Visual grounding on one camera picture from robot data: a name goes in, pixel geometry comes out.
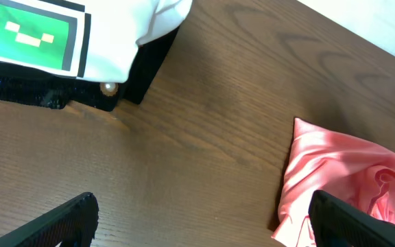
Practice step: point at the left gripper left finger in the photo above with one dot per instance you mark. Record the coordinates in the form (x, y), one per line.
(71, 224)

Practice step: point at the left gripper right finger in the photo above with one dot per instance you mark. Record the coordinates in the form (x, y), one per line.
(336, 223)

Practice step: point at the pink t-shirt with brown print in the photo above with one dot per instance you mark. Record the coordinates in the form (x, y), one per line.
(359, 172)

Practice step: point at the black folded garment under white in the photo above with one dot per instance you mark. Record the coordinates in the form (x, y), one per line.
(32, 87)

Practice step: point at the white t-shirt with pixel camera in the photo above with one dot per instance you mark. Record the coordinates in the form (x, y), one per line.
(91, 40)

